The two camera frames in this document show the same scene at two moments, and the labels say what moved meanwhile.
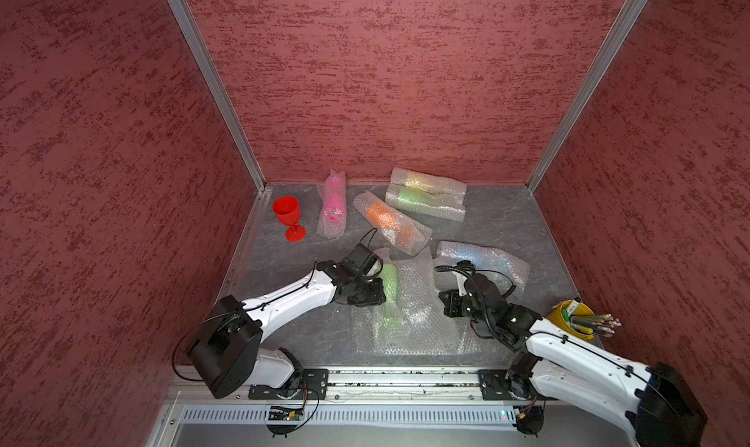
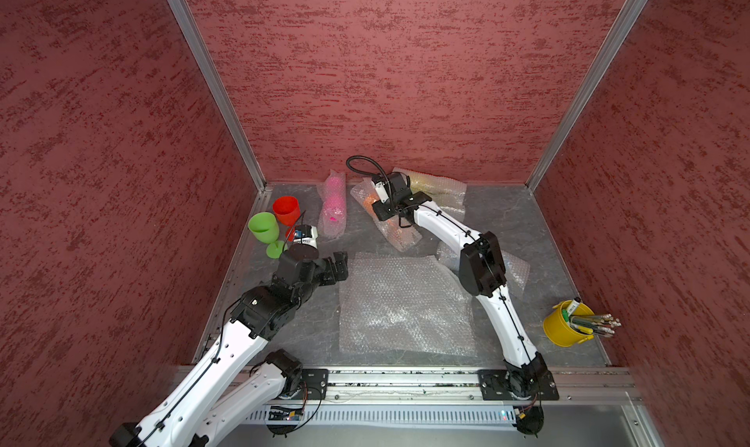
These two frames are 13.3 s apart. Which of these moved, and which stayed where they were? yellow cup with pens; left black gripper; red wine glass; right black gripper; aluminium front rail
Moved: left black gripper; right black gripper
Stayed: aluminium front rail; yellow cup with pens; red wine glass
